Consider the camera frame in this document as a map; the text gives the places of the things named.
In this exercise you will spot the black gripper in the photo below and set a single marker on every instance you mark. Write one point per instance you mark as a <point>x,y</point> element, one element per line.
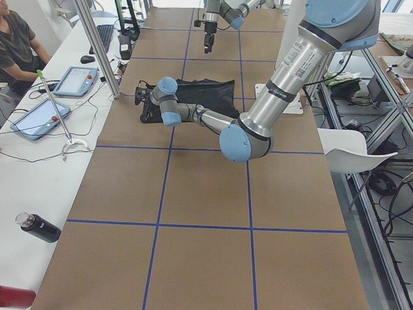
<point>148,109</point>
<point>210,28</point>

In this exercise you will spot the black graphic t-shirt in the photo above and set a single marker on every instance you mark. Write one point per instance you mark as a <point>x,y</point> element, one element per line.
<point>214,95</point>

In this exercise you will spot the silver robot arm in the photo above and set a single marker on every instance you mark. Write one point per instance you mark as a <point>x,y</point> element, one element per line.
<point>326,27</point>
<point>235,17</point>

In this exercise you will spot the far blue teach pendant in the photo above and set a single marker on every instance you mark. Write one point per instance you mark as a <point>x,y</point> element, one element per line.
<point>76,82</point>

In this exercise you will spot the blue teach pendant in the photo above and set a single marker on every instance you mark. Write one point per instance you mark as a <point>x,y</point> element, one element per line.
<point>76,82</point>
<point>37,122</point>

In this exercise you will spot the black computer mouse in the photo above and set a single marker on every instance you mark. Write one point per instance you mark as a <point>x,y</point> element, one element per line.
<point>87,59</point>

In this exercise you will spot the black keyboard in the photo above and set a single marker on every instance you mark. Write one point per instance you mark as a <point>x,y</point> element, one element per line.
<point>105,33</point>

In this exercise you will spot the green tipped metal rod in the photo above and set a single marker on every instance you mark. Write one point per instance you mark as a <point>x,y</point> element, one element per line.
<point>71,141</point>

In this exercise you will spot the near blue teach pendant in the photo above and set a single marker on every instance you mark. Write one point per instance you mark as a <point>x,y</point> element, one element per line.
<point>37,122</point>

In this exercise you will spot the seated person in dark shirt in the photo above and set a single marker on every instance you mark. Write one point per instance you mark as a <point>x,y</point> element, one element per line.
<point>22,55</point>

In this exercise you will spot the black water bottle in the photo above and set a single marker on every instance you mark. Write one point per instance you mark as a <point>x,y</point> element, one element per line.
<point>38,227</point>

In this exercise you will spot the white plastic chair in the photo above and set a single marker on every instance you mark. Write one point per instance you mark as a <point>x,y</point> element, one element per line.
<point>346,151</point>

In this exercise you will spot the red bottle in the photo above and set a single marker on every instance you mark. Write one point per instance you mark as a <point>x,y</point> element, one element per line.
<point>12,297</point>

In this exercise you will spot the aluminium frame post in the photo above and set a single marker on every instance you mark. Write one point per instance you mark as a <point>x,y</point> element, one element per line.
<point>92,34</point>

